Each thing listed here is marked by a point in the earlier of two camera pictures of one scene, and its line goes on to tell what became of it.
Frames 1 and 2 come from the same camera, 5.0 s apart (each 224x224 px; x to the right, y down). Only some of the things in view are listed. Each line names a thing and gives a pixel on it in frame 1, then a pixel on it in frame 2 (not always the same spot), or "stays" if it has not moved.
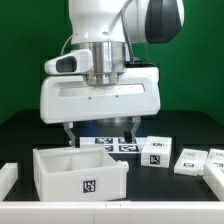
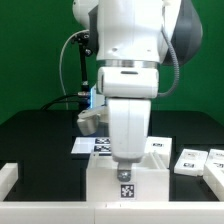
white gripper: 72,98 → 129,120
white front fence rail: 112,212 stays
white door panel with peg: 215,160 stays
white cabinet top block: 156,152 stays
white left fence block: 9,174 stays
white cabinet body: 78,174 → 150,180
